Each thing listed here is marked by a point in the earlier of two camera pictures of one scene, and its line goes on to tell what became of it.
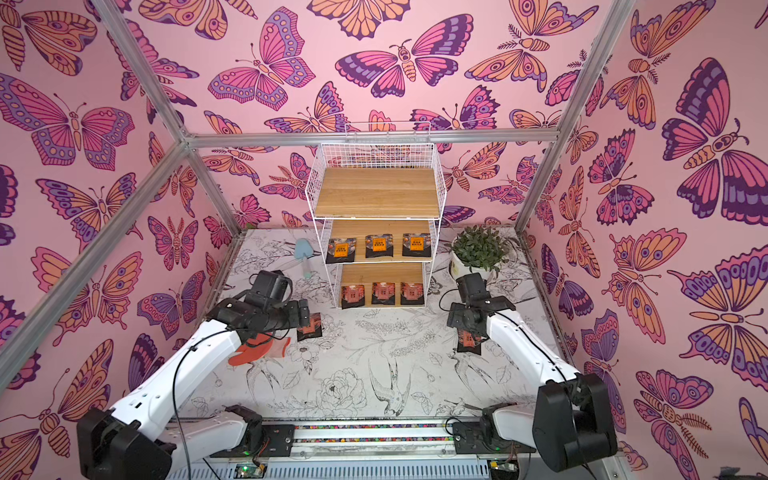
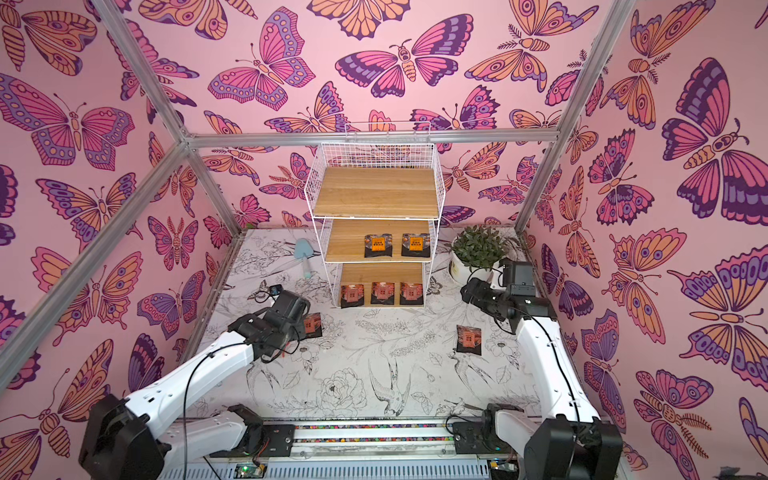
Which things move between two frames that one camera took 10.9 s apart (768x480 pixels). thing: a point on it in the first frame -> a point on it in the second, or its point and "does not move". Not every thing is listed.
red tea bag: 469,342 does not move
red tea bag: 352,296 does not move
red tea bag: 314,330 does not move
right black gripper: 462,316 -> 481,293
